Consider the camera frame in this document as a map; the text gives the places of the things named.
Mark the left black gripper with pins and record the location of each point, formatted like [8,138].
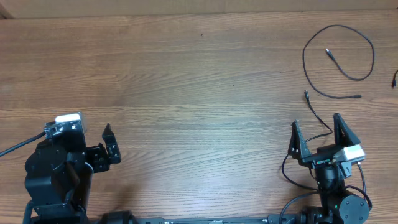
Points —
[101,162]

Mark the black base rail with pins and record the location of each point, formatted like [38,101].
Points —
[129,218]

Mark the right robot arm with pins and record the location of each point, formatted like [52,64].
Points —
[340,203]

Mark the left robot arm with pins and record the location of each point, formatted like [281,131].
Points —
[60,171]

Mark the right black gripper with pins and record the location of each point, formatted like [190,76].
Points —
[297,147]

